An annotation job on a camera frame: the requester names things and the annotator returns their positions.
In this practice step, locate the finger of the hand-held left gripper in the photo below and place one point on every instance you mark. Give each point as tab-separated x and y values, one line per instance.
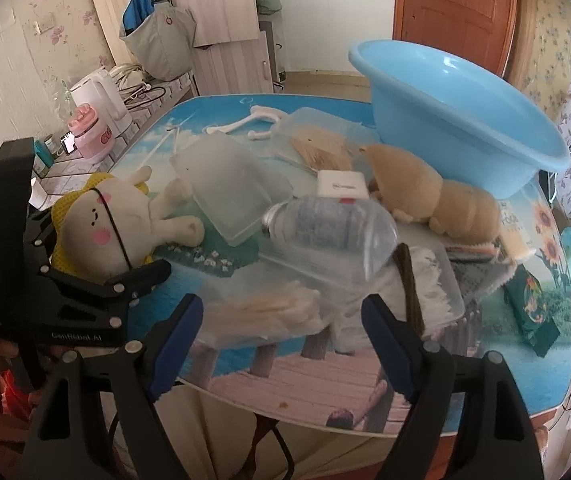
140	277
45	232

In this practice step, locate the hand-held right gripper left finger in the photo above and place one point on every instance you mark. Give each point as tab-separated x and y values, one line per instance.
181	340

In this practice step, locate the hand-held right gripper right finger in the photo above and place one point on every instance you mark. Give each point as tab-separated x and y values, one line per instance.
384	340

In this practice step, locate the white plush toy yellow hat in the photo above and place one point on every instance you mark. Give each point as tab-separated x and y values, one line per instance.
115	230

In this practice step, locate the clear plastic bottle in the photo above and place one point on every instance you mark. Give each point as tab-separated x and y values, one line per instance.
335	230

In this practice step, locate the tan plush toy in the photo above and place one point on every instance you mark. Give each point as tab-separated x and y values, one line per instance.
445	195

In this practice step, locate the white charger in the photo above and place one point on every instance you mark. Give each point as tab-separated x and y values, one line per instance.
343	187

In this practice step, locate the clear toothpick box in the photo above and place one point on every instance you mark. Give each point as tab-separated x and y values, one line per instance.
315	145

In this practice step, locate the light blue plastic basin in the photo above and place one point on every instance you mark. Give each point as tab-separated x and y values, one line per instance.
465	125

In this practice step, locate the frosted clear plastic container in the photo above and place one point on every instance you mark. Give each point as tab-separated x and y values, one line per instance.
230	185

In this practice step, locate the brown stick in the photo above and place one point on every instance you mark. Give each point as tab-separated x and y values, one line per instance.
408	285

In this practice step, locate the teal box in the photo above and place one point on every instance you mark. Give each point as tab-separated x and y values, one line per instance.
43	155

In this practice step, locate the small phone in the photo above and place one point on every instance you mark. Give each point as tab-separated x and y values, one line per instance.
68	143

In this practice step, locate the pink cup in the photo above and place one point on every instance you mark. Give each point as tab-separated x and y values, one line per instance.
90	135

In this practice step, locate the grey cloth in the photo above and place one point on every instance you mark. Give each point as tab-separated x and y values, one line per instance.
480	275

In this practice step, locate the brick patterned side counter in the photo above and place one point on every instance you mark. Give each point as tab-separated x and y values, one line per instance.
135	125

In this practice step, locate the white electric kettle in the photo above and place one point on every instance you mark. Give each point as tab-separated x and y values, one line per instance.
97	95

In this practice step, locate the cream tube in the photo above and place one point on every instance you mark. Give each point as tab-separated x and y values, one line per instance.
515	235

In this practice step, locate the white plastic hanger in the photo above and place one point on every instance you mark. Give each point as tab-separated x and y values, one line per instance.
260	112

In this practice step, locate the grey tote bag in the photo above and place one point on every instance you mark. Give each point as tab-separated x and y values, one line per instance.
160	45

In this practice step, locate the white wooden cabinet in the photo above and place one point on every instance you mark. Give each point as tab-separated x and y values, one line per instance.
225	0

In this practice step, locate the brown wooden door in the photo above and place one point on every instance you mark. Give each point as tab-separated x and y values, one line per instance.
455	5

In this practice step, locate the wall outlet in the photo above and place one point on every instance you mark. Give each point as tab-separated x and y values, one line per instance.
43	26

